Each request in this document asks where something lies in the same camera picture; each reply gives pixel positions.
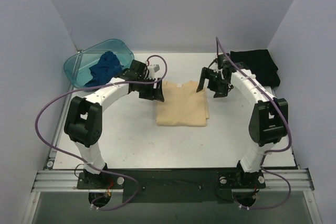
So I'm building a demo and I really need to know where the teal plastic basket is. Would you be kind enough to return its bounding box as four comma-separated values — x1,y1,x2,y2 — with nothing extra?
64,39,134,89

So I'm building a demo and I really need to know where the black folded t shirt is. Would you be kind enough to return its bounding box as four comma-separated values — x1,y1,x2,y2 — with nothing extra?
230,49,280,88

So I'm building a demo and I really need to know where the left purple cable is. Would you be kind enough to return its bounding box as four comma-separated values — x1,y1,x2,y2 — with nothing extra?
35,55,169,211

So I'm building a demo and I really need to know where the purple cable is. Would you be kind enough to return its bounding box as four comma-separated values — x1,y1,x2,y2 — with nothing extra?
215,37,293,210
35,55,169,211

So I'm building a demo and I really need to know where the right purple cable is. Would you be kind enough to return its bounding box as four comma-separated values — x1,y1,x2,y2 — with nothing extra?
215,37,293,210

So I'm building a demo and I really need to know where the aluminium frame rail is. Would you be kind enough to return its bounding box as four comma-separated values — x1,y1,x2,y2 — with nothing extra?
32,169,314,193

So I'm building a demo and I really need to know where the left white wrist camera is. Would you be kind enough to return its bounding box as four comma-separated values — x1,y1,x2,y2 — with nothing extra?
145,64,160,79

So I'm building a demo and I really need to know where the beige t shirt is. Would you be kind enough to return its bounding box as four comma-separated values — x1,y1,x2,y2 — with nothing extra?
156,81,209,127

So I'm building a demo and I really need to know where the blue t shirt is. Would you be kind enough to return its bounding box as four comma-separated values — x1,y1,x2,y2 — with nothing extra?
85,51,123,87

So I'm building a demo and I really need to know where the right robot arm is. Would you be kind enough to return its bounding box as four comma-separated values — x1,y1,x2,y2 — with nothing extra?
196,54,289,187

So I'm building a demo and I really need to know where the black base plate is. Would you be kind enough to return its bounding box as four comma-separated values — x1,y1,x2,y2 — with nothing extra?
77,168,266,203

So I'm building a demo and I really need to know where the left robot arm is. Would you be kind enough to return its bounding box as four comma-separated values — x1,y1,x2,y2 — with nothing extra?
64,60,164,188

